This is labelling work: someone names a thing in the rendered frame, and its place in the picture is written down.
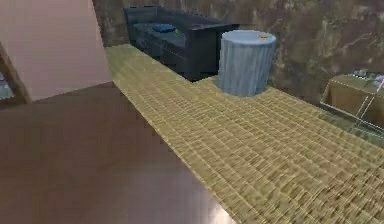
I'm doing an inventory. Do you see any dark blue sofa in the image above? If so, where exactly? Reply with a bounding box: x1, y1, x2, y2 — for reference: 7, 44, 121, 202
123, 5, 241, 83

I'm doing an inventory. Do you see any pale blue round table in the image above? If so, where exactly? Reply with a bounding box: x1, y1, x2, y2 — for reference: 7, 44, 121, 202
216, 29, 277, 98

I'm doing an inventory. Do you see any blue cushion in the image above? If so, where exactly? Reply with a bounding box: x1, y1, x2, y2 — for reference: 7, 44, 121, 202
152, 23, 178, 34

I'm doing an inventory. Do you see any glass and metal table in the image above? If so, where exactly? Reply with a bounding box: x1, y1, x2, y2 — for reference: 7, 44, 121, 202
319, 69, 384, 135

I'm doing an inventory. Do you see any brown wooden door frame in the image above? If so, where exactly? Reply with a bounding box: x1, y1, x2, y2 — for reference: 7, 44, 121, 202
0, 42, 33, 108

